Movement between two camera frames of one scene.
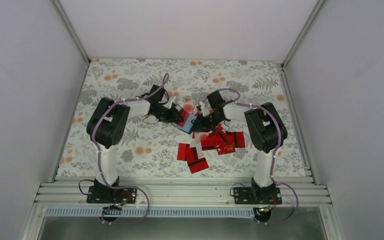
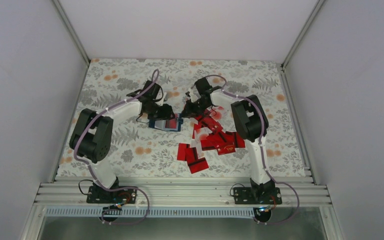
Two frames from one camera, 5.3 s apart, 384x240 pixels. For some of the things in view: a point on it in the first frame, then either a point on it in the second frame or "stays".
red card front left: (181, 154) stays
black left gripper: (172, 116) stays
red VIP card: (226, 148) stays
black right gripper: (202, 127) -> (190, 112)
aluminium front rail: (183, 192) stays
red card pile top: (185, 115) -> (170, 124)
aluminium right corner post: (317, 7) stays
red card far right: (239, 139) stays
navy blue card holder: (187, 127) -> (169, 124)
